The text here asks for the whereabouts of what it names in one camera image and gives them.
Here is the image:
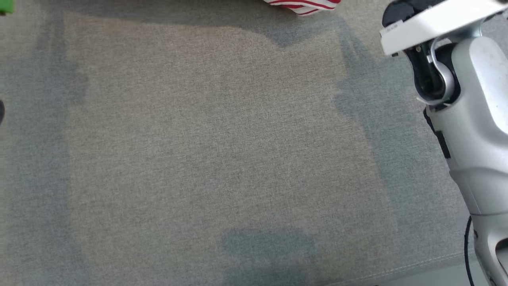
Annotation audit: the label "red basketball jersey black letters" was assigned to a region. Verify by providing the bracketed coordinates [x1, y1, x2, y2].
[263, 0, 343, 16]

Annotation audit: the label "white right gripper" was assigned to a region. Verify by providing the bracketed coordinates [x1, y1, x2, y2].
[379, 0, 508, 57]

